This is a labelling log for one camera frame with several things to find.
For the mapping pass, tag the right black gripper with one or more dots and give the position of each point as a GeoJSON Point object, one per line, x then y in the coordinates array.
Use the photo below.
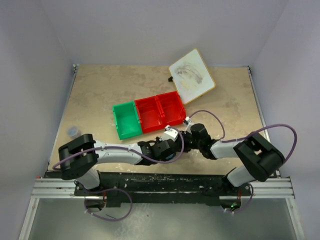
{"type": "Point", "coordinates": [185, 135]}

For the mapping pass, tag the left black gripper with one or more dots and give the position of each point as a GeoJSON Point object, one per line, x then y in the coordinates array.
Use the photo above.
{"type": "Point", "coordinates": [157, 141]}

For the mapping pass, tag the blue card holder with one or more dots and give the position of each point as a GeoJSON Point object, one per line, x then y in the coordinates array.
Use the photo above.
{"type": "Point", "coordinates": [170, 157]}

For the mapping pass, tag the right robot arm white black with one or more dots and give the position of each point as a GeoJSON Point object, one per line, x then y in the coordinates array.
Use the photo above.
{"type": "Point", "coordinates": [258, 156]}

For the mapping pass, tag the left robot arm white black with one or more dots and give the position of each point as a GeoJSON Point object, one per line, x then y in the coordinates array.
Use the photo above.
{"type": "Point", "coordinates": [78, 157]}

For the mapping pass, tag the red double plastic bin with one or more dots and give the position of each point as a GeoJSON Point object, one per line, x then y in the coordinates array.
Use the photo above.
{"type": "Point", "coordinates": [156, 112]}

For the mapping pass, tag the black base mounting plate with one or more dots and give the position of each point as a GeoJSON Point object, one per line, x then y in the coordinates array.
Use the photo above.
{"type": "Point", "coordinates": [160, 188]}

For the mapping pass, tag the green plastic bin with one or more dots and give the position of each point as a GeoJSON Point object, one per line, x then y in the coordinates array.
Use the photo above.
{"type": "Point", "coordinates": [127, 121]}

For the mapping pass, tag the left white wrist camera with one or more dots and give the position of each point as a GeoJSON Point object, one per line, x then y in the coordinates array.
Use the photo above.
{"type": "Point", "coordinates": [169, 134]}

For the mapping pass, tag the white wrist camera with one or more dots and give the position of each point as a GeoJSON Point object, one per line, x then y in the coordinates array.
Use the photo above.
{"type": "Point", "coordinates": [188, 124]}
{"type": "Point", "coordinates": [169, 134]}

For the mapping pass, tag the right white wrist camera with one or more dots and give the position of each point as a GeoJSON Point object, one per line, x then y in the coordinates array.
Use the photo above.
{"type": "Point", "coordinates": [188, 124]}

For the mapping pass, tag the white board wooden frame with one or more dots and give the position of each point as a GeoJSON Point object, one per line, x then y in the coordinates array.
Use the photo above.
{"type": "Point", "coordinates": [191, 76]}

